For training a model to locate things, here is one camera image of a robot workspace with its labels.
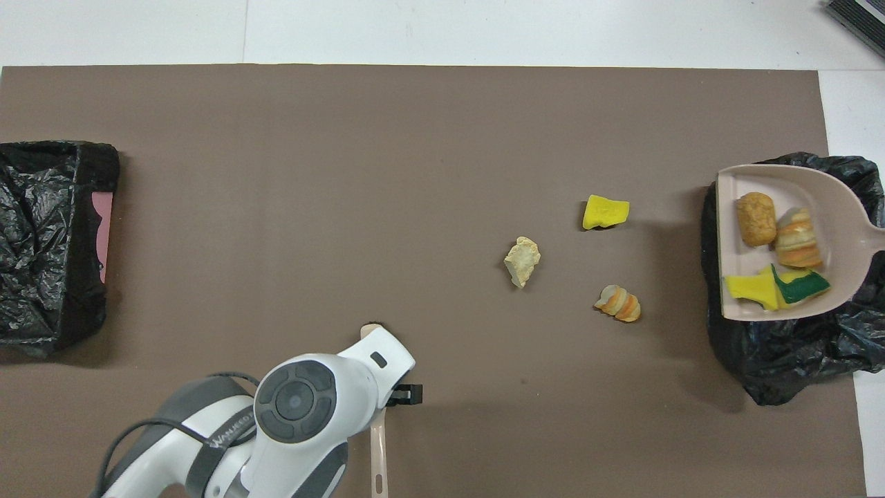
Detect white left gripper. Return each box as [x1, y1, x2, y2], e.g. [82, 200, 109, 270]
[339, 326, 423, 409]

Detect beige hand brush black bristles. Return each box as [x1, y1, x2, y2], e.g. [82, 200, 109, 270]
[360, 322, 389, 498]

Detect cream foam chunk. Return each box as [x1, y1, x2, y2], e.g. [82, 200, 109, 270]
[503, 237, 542, 288]

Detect orange toy croissant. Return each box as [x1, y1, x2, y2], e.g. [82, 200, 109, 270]
[594, 284, 642, 324]
[774, 207, 823, 269]

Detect brown toy bread roll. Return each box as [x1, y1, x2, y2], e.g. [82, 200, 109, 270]
[735, 192, 778, 248]

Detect yellow green sponge piece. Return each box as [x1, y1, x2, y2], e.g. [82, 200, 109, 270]
[771, 264, 832, 305]

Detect beige plastic dustpan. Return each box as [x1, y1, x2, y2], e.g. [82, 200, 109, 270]
[716, 164, 885, 321]

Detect pink plastic bin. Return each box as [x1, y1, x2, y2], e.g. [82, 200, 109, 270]
[90, 192, 113, 284]

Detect black plastic trash bag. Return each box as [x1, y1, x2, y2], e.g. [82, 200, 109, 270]
[0, 140, 121, 359]
[700, 151, 885, 407]

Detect brown table mat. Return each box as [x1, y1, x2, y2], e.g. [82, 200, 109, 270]
[0, 64, 868, 498]

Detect grey ribbed metal block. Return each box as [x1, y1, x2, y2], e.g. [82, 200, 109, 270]
[825, 0, 885, 59]

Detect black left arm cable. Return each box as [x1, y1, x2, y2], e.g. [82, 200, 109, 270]
[93, 372, 260, 498]

